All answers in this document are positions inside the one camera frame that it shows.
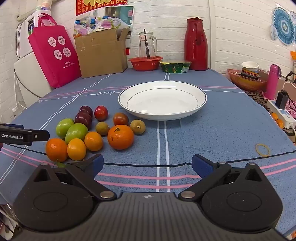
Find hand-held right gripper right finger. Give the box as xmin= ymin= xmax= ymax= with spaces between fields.
xmin=178 ymin=153 xmax=266 ymax=200

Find black charger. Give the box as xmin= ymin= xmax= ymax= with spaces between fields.
xmin=275 ymin=90 xmax=289 ymax=110

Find red and green tomato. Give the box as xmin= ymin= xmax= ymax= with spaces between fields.
xmin=113 ymin=112 xmax=129 ymax=126

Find white oval bowl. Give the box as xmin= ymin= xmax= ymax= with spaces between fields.
xmin=118 ymin=80 xmax=207 ymax=121

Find brown kiwi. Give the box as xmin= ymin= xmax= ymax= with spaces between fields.
xmin=130 ymin=119 xmax=146 ymax=134
xmin=95 ymin=121 xmax=110 ymax=136

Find thin black cable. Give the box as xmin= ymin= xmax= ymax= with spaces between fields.
xmin=0 ymin=142 xmax=193 ymax=168

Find small red tomato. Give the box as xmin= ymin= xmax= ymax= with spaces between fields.
xmin=94 ymin=105 xmax=109 ymax=121

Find dark purple plum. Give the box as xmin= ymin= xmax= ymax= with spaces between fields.
xmin=74 ymin=112 xmax=92 ymax=130
xmin=79 ymin=105 xmax=93 ymax=118

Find brown cardboard box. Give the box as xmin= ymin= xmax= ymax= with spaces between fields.
xmin=74 ymin=28 xmax=130 ymax=79

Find red thermos jug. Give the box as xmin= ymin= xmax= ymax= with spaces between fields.
xmin=184 ymin=17 xmax=208 ymax=71

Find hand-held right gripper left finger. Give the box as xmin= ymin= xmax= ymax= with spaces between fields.
xmin=32 ymin=153 xmax=117 ymax=200

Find blue decorative wall plates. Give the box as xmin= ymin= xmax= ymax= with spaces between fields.
xmin=272 ymin=6 xmax=296 ymax=46

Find red wall poster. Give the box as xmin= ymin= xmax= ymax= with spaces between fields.
xmin=76 ymin=0 xmax=128 ymax=16

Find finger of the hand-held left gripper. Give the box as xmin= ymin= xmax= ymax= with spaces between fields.
xmin=0 ymin=123 xmax=25 ymax=129
xmin=32 ymin=130 xmax=50 ymax=142

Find blue striped tablecloth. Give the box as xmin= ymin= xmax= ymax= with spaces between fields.
xmin=0 ymin=67 xmax=296 ymax=232

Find dark stick in pitcher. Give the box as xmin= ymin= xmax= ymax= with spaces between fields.
xmin=143 ymin=29 xmax=151 ymax=59

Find yellow rubber band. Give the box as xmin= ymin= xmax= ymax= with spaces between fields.
xmin=255 ymin=143 xmax=271 ymax=156

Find red plastic basin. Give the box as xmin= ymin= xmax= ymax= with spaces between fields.
xmin=128 ymin=56 xmax=163 ymax=71

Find large orange tangerine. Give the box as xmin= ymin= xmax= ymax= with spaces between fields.
xmin=107 ymin=124 xmax=134 ymax=150

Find pink floral cloth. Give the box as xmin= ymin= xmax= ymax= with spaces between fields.
xmin=243 ymin=89 xmax=296 ymax=144

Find brown bowl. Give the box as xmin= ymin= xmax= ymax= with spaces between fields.
xmin=227 ymin=69 xmax=269 ymax=92

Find pink bottle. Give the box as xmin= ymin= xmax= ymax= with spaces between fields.
xmin=264 ymin=64 xmax=282 ymax=100

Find small orange tangerine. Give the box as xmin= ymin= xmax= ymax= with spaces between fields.
xmin=45 ymin=138 xmax=68 ymax=163
xmin=84 ymin=131 xmax=103 ymax=152

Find white cable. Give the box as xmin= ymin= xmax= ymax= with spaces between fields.
xmin=282 ymin=81 xmax=296 ymax=95

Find patterned bowl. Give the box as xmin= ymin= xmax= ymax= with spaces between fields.
xmin=240 ymin=70 xmax=261 ymax=80

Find green gold foil box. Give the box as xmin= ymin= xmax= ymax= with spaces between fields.
xmin=159 ymin=60 xmax=192 ymax=74

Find glass pitcher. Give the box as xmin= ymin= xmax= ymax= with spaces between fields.
xmin=138 ymin=32 xmax=158 ymax=59

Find pink tote bag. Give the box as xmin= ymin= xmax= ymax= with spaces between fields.
xmin=28 ymin=13 xmax=82 ymax=88

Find white power strip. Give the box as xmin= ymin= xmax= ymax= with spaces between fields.
xmin=266 ymin=100 xmax=296 ymax=129

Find framed wall picture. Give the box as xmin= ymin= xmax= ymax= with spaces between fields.
xmin=102 ymin=6 xmax=134 ymax=50

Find green fruit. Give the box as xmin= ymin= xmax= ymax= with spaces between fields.
xmin=65 ymin=123 xmax=89 ymax=144
xmin=56 ymin=118 xmax=75 ymax=139

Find yellowish orange tangerine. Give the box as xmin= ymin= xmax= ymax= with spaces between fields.
xmin=67 ymin=138 xmax=87 ymax=161

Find white water dispenser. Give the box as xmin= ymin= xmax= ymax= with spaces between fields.
xmin=13 ymin=9 xmax=54 ymax=107

